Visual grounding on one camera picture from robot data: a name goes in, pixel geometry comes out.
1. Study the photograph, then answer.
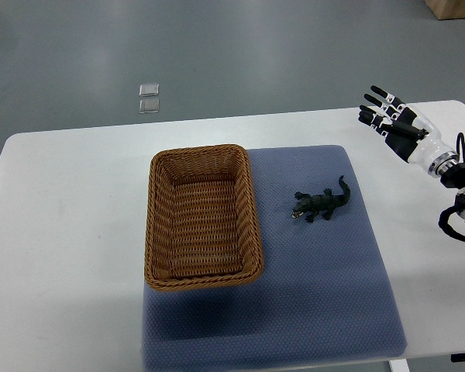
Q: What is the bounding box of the brown wicker basket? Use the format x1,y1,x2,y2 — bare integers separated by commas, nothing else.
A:
144,144,264,291

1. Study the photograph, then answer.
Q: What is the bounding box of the dark green toy crocodile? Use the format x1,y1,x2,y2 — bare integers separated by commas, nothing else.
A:
291,175,351,223

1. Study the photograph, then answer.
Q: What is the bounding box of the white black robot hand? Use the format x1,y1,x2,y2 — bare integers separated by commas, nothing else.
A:
359,85,460,178

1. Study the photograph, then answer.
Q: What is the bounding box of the wooden box corner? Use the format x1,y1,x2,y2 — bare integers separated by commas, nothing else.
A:
425,0,465,20

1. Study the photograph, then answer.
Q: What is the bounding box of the white table leg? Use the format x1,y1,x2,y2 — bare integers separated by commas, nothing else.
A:
388,359,410,372

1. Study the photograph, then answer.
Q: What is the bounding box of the blue-grey textured mat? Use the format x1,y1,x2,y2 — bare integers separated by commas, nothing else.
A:
142,145,407,371

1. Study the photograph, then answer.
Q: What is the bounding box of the upper floor outlet plate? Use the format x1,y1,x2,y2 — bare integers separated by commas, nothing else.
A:
139,83,160,97

